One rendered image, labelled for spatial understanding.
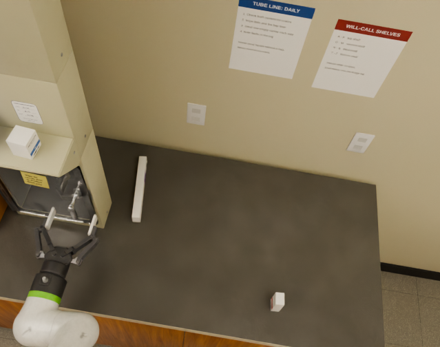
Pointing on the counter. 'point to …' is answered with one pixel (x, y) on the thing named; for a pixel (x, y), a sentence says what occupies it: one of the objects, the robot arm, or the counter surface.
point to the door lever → (73, 207)
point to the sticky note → (34, 180)
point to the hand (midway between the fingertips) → (74, 215)
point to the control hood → (66, 149)
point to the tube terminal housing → (55, 122)
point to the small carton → (23, 142)
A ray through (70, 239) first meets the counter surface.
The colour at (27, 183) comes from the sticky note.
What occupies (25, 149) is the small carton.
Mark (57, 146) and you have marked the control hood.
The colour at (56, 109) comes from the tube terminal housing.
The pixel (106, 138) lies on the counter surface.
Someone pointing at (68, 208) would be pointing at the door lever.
